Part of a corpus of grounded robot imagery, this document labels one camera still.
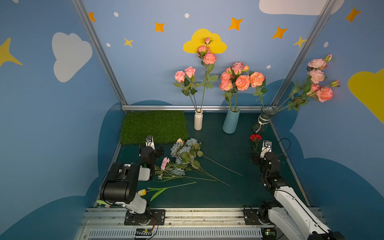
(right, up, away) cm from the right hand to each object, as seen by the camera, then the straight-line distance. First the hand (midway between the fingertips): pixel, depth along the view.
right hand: (265, 149), depth 83 cm
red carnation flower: (+2, +5, +19) cm, 20 cm away
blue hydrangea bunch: (-45, -9, +3) cm, 45 cm away
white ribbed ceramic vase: (-38, +18, +19) cm, 46 cm away
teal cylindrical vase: (-16, +18, +16) cm, 28 cm away
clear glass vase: (+6, +14, +18) cm, 23 cm away
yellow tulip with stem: (-69, -23, -3) cm, 73 cm away
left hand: (-67, +3, +10) cm, 68 cm away
